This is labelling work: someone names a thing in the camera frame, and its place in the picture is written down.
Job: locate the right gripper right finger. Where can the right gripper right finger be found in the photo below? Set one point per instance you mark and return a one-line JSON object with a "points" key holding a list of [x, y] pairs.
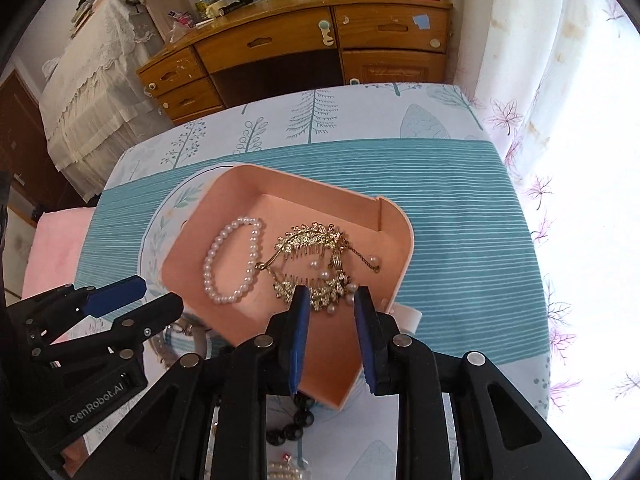
{"points": [[457, 417]]}

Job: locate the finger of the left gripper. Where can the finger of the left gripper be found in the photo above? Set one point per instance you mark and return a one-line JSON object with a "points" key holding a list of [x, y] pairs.
{"points": [[59, 309], [129, 331]]}

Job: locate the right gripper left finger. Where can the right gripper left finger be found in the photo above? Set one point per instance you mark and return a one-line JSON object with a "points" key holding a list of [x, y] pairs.
{"points": [[208, 419]]}

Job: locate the pink strap smartwatch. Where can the pink strap smartwatch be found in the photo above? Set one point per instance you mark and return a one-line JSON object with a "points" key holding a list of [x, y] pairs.
{"points": [[186, 335]]}

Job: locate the gold hair comb ornament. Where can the gold hair comb ornament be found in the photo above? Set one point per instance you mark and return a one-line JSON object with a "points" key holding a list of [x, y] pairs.
{"points": [[312, 255]]}

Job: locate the pink blanket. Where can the pink blanket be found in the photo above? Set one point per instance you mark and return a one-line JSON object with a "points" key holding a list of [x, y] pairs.
{"points": [[54, 257]]}

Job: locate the pink open drawer box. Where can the pink open drawer box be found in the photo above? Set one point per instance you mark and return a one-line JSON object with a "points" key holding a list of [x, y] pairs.
{"points": [[256, 228]]}

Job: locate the tree print tablecloth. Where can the tree print tablecloth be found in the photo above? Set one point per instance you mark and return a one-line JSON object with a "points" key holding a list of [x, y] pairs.
{"points": [[402, 193]]}

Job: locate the brown wooden door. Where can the brown wooden door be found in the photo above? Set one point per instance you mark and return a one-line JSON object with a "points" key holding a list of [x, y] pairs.
{"points": [[24, 151]]}

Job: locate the white lace covered furniture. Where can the white lace covered furniture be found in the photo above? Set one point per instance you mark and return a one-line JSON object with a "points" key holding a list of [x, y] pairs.
{"points": [[94, 106]]}

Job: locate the wooden desk with drawers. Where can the wooden desk with drawers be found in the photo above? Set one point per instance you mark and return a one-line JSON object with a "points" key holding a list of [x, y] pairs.
{"points": [[275, 47]]}

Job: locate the white floral curtain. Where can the white floral curtain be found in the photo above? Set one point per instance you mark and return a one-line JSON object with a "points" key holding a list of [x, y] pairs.
{"points": [[555, 84]]}

